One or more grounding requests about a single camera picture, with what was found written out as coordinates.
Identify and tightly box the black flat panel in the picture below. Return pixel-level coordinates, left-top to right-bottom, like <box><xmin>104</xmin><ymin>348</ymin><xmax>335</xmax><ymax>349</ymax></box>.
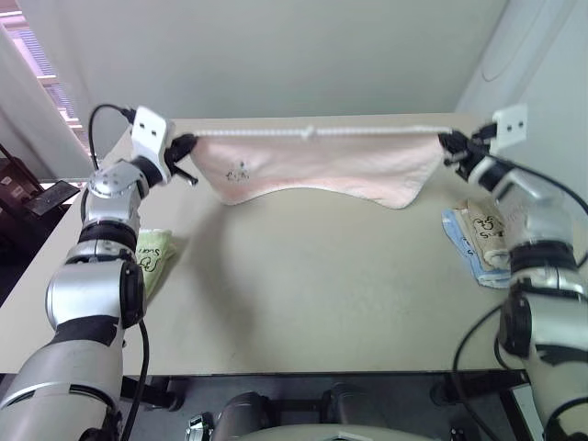
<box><xmin>28</xmin><ymin>180</ymin><xmax>82</xmax><ymax>216</ymax></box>

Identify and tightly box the folded blue towel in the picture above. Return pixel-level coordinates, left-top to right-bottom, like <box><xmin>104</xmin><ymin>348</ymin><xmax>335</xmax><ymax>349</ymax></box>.
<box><xmin>441</xmin><ymin>208</ymin><xmax>515</xmax><ymax>290</ymax></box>

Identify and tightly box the dark wooden cabinet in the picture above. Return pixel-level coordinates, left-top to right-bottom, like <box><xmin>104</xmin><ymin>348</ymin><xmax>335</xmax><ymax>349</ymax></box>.
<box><xmin>0</xmin><ymin>142</ymin><xmax>83</xmax><ymax>268</ymax></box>

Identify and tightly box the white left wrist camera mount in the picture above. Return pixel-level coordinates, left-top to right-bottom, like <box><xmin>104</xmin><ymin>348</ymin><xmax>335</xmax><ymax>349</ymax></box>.
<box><xmin>130</xmin><ymin>105</ymin><xmax>175</xmax><ymax>178</ymax></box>

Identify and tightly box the dark rounded shape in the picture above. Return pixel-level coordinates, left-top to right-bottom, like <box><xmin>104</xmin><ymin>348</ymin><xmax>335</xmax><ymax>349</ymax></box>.
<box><xmin>211</xmin><ymin>390</ymin><xmax>278</xmax><ymax>441</ymax></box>

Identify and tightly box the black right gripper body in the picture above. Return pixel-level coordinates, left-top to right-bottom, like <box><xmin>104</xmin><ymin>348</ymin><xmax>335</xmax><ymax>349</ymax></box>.
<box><xmin>456</xmin><ymin>122</ymin><xmax>498</xmax><ymax>174</ymax></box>

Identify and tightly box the folded green towel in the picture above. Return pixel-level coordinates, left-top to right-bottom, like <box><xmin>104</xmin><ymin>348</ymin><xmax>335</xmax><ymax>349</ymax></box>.
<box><xmin>133</xmin><ymin>227</ymin><xmax>179</xmax><ymax>298</ymax></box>

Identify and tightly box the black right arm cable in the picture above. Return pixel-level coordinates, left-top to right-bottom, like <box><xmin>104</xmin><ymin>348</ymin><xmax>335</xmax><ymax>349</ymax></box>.
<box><xmin>450</xmin><ymin>153</ymin><xmax>588</xmax><ymax>441</ymax></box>

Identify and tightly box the pink towel with embroidery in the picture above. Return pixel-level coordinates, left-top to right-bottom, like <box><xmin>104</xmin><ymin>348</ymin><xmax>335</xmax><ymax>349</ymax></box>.
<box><xmin>188</xmin><ymin>123</ymin><xmax>454</xmax><ymax>211</ymax></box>

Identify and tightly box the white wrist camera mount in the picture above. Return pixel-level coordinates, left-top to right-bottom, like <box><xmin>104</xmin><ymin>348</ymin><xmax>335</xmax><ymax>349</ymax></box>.
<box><xmin>490</xmin><ymin>103</ymin><xmax>530</xmax><ymax>152</ymax></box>
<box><xmin>130</xmin><ymin>105</ymin><xmax>175</xmax><ymax>178</ymax></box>

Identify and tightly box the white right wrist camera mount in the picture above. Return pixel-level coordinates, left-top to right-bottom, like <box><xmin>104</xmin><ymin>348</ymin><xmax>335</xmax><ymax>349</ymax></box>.
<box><xmin>490</xmin><ymin>103</ymin><xmax>530</xmax><ymax>152</ymax></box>

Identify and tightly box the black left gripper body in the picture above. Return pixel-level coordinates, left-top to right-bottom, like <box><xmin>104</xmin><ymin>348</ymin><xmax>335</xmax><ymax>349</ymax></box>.
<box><xmin>162</xmin><ymin>134</ymin><xmax>190</xmax><ymax>179</ymax></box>

